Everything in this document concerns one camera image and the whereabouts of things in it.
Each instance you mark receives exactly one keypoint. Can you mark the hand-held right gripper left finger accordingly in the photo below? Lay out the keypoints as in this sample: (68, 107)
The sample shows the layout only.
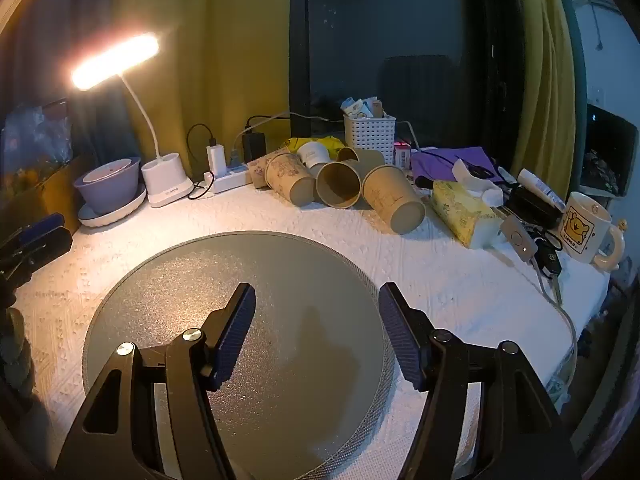
(231, 340)

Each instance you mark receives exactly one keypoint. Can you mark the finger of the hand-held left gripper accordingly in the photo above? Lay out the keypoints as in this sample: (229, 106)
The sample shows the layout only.
(40, 245)

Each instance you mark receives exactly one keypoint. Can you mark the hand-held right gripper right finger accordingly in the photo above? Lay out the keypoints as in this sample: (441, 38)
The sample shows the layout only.
(400, 342)

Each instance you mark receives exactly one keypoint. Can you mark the printed brown paper cup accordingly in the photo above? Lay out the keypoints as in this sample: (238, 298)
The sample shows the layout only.
(257, 167)

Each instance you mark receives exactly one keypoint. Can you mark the white small cup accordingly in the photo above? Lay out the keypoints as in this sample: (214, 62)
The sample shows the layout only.
(312, 152)

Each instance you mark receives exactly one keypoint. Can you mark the person's left hand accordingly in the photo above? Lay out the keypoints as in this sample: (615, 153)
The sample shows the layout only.
(16, 355)

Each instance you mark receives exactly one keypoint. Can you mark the white textured table cloth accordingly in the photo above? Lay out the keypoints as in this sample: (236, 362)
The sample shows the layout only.
(450, 300)

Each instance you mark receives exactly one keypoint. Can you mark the purple bowl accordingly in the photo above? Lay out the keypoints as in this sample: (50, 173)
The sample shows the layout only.
(105, 192)

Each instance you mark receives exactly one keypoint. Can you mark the white plate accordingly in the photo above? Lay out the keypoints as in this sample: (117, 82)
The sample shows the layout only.
(122, 212)

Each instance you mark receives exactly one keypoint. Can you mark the round grey turntable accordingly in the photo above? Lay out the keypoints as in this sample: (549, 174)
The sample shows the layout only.
(300, 280)

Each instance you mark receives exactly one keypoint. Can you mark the white desk lamp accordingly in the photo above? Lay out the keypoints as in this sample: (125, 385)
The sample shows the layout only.
(167, 185)

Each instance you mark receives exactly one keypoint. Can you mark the yellow tissue pack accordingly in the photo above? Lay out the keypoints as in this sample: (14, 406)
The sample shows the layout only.
(460, 210)

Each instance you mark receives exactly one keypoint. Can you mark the grey key fob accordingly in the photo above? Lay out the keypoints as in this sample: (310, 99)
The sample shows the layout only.
(517, 237)

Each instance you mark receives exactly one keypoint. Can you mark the white power strip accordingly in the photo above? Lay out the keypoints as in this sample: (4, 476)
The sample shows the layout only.
(227, 180)

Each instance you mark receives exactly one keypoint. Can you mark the black car key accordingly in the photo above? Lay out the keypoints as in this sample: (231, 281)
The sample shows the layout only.
(547, 262)

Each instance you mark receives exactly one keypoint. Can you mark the white plug charger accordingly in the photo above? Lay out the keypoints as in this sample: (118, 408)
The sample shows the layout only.
(216, 160)

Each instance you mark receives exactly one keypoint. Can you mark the black case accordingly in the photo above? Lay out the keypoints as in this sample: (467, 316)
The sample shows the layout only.
(532, 207)

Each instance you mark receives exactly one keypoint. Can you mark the small pink box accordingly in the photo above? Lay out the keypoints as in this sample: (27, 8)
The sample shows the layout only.
(402, 152)

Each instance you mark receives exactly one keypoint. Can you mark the purple cloth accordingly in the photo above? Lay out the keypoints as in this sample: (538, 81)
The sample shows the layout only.
(445, 157)

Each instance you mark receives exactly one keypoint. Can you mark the black power adapter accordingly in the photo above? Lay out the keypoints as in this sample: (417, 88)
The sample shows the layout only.
(254, 147)

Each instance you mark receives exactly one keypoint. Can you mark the white plastic basket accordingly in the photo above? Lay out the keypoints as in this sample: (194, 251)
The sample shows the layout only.
(370, 137)

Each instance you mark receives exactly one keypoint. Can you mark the white tube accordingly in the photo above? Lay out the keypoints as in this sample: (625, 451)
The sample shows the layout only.
(540, 187)

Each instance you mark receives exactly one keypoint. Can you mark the yellow snack bag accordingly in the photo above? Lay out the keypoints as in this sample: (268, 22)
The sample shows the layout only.
(335, 142)

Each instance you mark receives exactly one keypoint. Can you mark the cream cartoon mug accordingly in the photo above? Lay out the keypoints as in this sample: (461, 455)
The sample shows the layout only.
(582, 225)

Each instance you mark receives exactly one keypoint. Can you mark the small packets in basket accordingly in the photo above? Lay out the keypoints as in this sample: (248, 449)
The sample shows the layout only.
(360, 107)

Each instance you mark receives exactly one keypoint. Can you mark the yellow curtain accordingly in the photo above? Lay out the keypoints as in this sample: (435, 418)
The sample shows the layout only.
(542, 85)
(210, 60)

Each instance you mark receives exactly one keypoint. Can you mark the small yellow duck figure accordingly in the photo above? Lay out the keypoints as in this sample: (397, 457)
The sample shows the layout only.
(622, 225)

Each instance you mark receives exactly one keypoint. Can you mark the dark monitor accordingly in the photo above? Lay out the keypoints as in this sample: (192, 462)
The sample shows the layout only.
(610, 145)

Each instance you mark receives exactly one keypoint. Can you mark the colourful wall poster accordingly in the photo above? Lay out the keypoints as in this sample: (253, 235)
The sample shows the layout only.
(35, 145)

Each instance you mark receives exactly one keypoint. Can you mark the black window frame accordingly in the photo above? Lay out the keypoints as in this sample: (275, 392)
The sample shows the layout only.
(299, 35)

